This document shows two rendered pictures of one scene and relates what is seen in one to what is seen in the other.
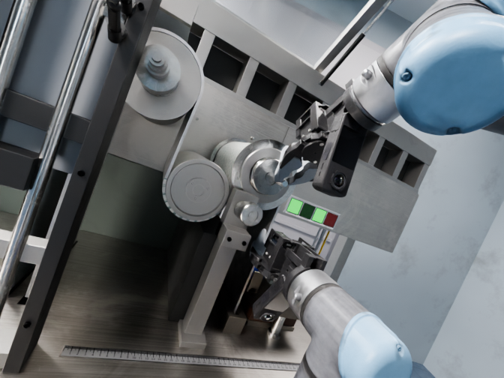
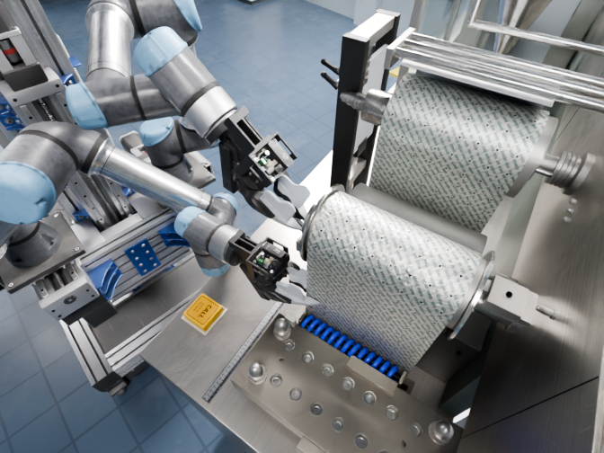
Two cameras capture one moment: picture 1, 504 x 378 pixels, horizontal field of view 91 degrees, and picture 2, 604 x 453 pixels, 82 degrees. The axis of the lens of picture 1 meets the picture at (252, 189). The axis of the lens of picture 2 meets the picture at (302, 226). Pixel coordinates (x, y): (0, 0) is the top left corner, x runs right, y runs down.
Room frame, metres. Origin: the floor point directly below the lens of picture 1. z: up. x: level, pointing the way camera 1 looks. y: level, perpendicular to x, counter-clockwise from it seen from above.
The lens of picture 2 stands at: (0.81, -0.27, 1.72)
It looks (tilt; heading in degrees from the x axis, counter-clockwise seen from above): 51 degrees down; 145
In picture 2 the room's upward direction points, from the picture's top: straight up
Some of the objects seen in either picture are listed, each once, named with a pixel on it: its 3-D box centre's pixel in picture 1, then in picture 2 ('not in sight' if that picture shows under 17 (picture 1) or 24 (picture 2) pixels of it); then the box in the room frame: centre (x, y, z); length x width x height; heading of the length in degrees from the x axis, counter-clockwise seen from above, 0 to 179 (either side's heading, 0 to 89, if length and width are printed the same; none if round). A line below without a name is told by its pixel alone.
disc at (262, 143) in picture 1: (266, 175); (323, 223); (0.51, -0.02, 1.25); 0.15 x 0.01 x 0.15; 112
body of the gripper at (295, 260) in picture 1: (290, 265); (258, 260); (0.43, -0.12, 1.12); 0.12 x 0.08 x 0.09; 22
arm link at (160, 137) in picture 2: not in sight; (163, 138); (-0.27, -0.10, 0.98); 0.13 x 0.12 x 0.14; 74
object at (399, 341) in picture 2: (247, 223); (360, 320); (0.65, -0.03, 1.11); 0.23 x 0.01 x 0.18; 22
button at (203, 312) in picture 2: not in sight; (203, 312); (0.36, -0.25, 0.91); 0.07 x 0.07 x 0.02; 22
